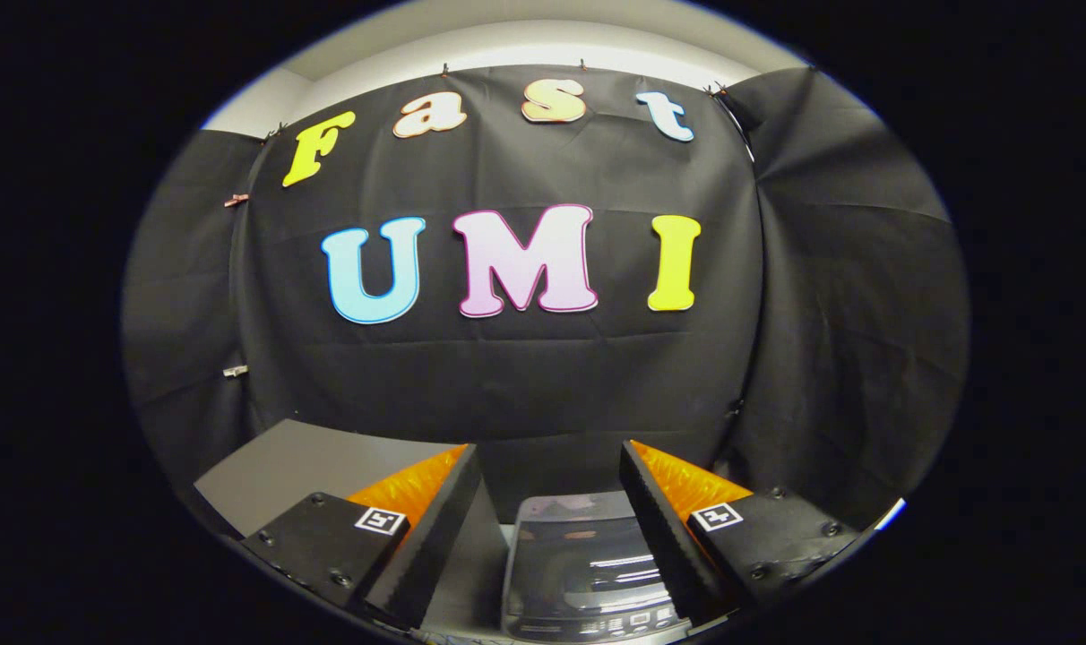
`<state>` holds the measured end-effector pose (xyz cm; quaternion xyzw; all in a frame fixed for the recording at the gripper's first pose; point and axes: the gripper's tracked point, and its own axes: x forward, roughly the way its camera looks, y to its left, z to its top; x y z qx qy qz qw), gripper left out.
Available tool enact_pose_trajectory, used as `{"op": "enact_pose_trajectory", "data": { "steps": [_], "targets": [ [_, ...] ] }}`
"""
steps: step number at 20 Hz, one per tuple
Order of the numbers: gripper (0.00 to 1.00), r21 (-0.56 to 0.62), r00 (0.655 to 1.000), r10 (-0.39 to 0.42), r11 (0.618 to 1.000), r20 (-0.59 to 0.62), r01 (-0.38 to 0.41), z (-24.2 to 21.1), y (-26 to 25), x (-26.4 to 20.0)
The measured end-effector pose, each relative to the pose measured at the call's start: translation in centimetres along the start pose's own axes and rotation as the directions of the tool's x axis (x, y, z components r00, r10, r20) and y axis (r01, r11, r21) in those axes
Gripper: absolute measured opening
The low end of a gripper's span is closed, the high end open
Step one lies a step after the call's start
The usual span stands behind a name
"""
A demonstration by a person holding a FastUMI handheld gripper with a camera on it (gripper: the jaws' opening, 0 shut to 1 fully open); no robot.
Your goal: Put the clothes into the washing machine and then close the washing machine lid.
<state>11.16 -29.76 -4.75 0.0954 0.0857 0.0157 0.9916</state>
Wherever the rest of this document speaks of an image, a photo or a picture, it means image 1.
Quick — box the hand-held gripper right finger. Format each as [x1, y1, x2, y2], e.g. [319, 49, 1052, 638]
[618, 440, 861, 629]

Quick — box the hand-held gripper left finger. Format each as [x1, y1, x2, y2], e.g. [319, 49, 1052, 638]
[240, 443, 484, 632]

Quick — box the grey top-load washing machine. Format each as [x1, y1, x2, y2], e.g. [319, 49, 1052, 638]
[498, 491, 743, 645]

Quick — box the grey cabinet box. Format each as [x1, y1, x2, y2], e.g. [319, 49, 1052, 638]
[194, 418, 513, 639]

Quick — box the black backdrop cloth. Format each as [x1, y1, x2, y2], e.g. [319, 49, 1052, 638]
[120, 64, 970, 529]

